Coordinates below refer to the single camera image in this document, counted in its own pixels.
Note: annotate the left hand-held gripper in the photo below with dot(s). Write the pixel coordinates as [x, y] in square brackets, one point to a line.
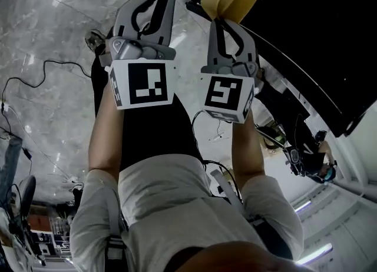
[147, 85]

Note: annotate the person's black trousers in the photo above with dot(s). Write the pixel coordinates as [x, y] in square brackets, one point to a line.
[153, 132]

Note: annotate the grey office chair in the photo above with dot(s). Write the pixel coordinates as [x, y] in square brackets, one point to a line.
[28, 194]

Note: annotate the person's face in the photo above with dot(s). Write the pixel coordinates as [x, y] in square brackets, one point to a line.
[235, 257]

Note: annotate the person's grey shirt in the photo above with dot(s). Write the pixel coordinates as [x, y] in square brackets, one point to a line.
[176, 200]

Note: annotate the person's left forearm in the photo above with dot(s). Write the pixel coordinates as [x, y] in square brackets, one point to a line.
[104, 141]

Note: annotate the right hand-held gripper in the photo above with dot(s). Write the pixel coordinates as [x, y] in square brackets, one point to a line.
[224, 94]

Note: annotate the person's right forearm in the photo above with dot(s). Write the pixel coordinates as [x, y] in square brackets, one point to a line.
[247, 153]

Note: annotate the person's shoe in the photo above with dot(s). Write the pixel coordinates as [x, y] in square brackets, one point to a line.
[94, 39]

